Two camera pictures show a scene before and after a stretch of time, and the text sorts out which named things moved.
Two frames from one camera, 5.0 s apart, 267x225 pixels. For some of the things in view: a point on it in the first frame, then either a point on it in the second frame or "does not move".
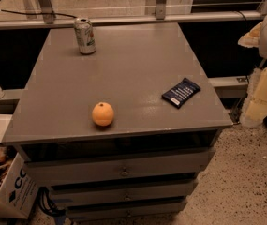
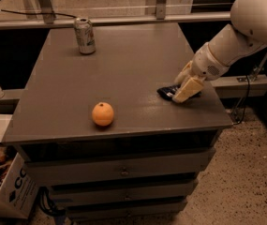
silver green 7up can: x=83 y=30 does not move
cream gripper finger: x=252 y=38 to x=206 y=65
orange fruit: x=102 y=113 does not move
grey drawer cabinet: x=124 y=133 does not move
